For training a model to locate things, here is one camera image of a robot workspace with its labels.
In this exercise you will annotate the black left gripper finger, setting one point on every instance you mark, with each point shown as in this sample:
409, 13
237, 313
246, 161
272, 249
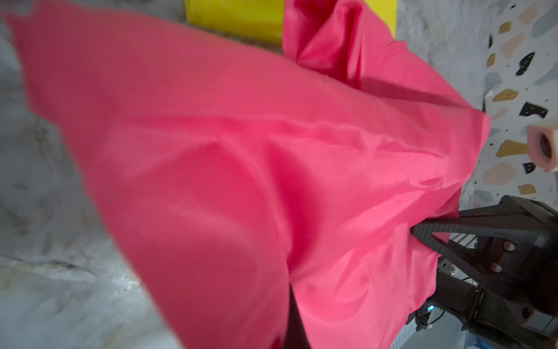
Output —
296, 337

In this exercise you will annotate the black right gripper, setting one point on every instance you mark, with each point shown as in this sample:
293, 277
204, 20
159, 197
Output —
508, 253

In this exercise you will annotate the pink raincoat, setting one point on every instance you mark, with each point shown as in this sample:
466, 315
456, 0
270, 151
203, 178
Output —
232, 178

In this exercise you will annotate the plain yellow raincoat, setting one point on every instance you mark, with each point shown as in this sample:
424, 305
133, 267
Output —
260, 20

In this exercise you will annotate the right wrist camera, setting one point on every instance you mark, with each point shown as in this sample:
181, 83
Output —
542, 144

